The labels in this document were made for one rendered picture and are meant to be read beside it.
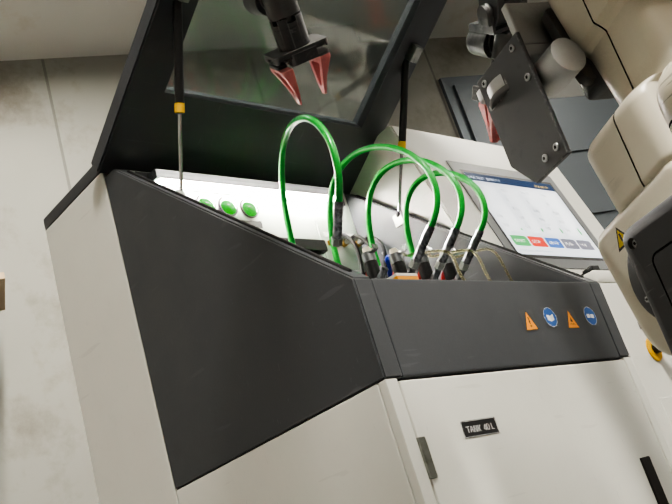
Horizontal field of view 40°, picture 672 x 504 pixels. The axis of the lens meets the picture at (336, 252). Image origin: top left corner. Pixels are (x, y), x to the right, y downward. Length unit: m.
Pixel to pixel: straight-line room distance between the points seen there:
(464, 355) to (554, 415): 0.21
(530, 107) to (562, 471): 0.70
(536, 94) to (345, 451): 0.62
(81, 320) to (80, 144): 3.17
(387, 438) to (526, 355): 0.37
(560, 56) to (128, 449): 1.20
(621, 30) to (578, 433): 0.81
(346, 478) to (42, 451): 3.20
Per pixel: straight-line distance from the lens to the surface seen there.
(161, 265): 1.77
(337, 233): 1.72
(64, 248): 2.10
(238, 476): 1.60
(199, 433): 1.68
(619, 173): 0.99
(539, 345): 1.65
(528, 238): 2.33
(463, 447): 1.39
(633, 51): 1.03
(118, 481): 1.93
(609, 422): 1.73
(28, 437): 4.52
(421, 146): 2.32
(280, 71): 1.60
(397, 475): 1.32
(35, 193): 4.98
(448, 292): 1.51
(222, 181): 2.04
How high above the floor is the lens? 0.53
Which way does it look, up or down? 20 degrees up
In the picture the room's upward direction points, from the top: 18 degrees counter-clockwise
